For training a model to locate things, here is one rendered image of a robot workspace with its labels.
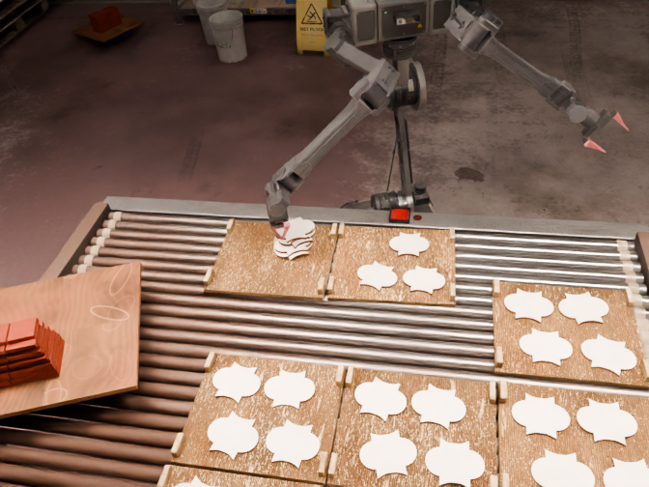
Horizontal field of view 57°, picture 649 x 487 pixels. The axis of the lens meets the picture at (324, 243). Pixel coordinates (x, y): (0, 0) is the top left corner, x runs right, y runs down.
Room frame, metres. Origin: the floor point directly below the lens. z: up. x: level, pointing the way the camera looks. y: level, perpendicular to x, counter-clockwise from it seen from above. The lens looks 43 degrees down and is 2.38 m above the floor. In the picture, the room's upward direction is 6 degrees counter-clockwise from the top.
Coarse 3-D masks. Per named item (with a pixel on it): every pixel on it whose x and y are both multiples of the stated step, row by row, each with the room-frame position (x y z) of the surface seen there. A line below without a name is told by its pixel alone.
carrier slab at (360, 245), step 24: (360, 240) 1.57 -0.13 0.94; (384, 240) 1.55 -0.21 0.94; (432, 240) 1.53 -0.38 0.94; (336, 264) 1.46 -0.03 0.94; (360, 264) 1.45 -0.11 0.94; (384, 264) 1.44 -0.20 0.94; (408, 264) 1.42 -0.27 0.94; (432, 264) 1.41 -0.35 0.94; (336, 288) 1.35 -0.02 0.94; (360, 288) 1.34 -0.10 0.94; (384, 288) 1.33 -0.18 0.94; (408, 288) 1.31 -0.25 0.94
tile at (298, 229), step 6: (294, 222) 1.63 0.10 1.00; (300, 222) 1.63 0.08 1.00; (306, 222) 1.62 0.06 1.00; (282, 228) 1.61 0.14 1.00; (294, 228) 1.60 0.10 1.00; (300, 228) 1.59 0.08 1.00; (306, 228) 1.59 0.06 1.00; (312, 228) 1.59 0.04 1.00; (282, 234) 1.57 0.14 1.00; (288, 234) 1.57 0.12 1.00; (294, 234) 1.57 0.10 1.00; (300, 234) 1.56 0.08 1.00; (306, 234) 1.57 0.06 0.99; (288, 240) 1.54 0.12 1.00; (294, 240) 1.55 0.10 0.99
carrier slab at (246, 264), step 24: (240, 240) 1.64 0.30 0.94; (264, 240) 1.63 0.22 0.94; (312, 240) 1.60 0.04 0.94; (336, 240) 1.60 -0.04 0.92; (216, 264) 1.53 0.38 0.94; (240, 264) 1.51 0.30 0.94; (264, 264) 1.50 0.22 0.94; (288, 264) 1.49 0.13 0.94; (312, 264) 1.47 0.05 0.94; (216, 288) 1.41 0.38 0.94; (240, 288) 1.40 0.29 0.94; (264, 288) 1.38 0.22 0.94; (288, 288) 1.37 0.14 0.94; (312, 288) 1.36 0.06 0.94
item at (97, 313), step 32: (32, 288) 1.40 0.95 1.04; (64, 288) 1.38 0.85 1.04; (96, 288) 1.37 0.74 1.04; (128, 288) 1.35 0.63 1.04; (0, 320) 1.27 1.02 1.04; (64, 320) 1.24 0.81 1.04; (96, 320) 1.23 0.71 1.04; (128, 320) 1.21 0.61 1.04; (64, 352) 1.12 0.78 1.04; (96, 352) 1.11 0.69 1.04; (128, 352) 1.09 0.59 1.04; (32, 384) 1.02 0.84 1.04; (64, 384) 1.01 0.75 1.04; (96, 384) 0.99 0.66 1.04; (128, 384) 0.98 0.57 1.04; (0, 416) 0.93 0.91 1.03
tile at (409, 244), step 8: (400, 232) 1.58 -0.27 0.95; (392, 240) 1.54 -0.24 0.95; (400, 240) 1.53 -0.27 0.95; (408, 240) 1.53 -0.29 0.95; (416, 240) 1.53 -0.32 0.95; (424, 240) 1.52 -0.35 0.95; (392, 248) 1.50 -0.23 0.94; (400, 248) 1.49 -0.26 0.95; (408, 248) 1.49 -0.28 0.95; (416, 248) 1.48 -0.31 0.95; (424, 248) 1.48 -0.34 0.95; (416, 256) 1.45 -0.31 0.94
